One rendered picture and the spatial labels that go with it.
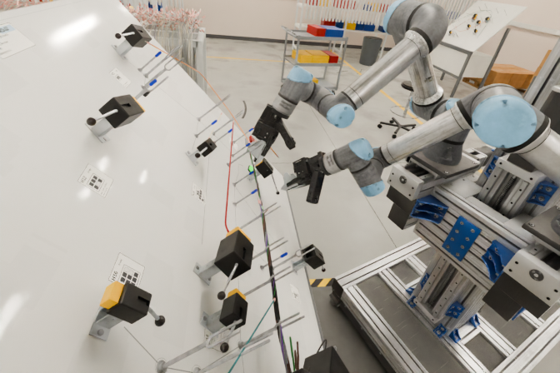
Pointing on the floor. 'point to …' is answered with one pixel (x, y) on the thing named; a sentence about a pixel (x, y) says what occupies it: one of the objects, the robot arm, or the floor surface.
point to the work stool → (403, 111)
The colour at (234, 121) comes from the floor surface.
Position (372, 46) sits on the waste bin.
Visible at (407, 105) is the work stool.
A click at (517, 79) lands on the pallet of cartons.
